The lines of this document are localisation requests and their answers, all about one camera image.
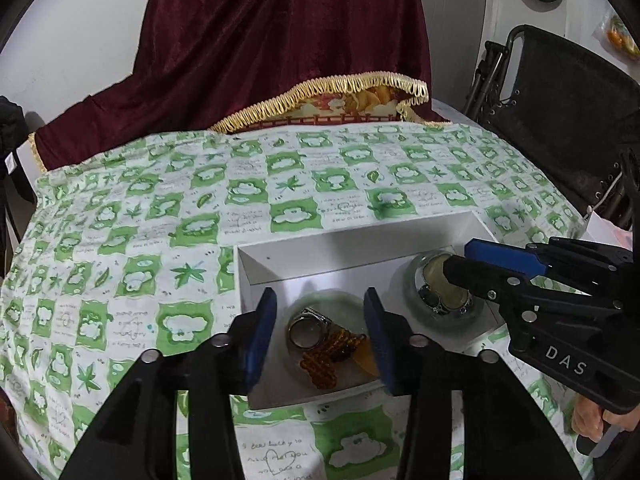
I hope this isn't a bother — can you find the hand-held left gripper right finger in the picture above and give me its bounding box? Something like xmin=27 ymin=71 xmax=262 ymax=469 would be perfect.
xmin=363 ymin=287 xmax=583 ymax=480

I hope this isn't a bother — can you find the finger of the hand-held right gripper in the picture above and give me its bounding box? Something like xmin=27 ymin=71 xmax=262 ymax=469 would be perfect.
xmin=442 ymin=255 xmax=621 ymax=311
xmin=464 ymin=237 xmax=631 ymax=281

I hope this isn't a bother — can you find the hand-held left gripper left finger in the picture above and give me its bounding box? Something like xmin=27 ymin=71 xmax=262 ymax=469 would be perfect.
xmin=60 ymin=287 xmax=277 ymax=480

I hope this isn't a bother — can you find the green jade bangle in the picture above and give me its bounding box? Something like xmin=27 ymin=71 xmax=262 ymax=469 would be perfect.
xmin=402 ymin=251 xmax=485 ymax=335

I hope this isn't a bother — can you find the carved silver ring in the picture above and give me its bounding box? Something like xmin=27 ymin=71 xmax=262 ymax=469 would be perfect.
xmin=416 ymin=284 xmax=445 ymax=315

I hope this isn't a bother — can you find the silver signet ring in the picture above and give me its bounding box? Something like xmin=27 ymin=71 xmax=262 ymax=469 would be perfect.
xmin=287 ymin=306 xmax=333 ymax=350

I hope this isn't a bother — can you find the pale jade bangle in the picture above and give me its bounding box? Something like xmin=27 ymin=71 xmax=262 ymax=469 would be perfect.
xmin=280 ymin=290 xmax=381 ymax=391

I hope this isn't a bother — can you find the amber bead bracelet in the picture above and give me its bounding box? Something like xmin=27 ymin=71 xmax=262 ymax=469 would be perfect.
xmin=299 ymin=330 xmax=382 ymax=390

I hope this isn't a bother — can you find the white cardboard box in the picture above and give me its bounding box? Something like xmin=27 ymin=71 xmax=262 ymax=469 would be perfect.
xmin=234 ymin=210 xmax=511 ymax=411

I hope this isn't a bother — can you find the person's right hand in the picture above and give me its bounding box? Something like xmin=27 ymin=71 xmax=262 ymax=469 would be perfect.
xmin=571 ymin=394 xmax=628 ymax=443

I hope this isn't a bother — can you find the white box lid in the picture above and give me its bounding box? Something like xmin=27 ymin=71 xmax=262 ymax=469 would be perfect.
xmin=582 ymin=209 xmax=623 ymax=246

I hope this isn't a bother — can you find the green printed tablecloth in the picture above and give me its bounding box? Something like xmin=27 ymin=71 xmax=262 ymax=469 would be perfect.
xmin=0 ymin=122 xmax=596 ymax=480

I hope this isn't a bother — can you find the black folding chair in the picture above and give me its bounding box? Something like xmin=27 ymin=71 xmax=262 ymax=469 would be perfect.
xmin=460 ymin=24 xmax=640 ymax=231

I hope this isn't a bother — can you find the floral printed cushion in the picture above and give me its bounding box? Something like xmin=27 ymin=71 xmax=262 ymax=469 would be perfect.
xmin=295 ymin=85 xmax=416 ymax=123

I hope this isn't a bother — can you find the plastic bag with oranges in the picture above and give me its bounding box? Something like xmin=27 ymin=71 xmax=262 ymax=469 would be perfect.
xmin=592 ymin=12 xmax=640 ymax=58

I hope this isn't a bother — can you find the maroon cloth with yellow fringe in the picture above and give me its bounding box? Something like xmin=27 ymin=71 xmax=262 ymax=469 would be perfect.
xmin=27 ymin=0 xmax=446 ymax=173

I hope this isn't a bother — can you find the black jacket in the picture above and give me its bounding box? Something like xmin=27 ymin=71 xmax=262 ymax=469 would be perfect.
xmin=0 ymin=95 xmax=38 ymax=206

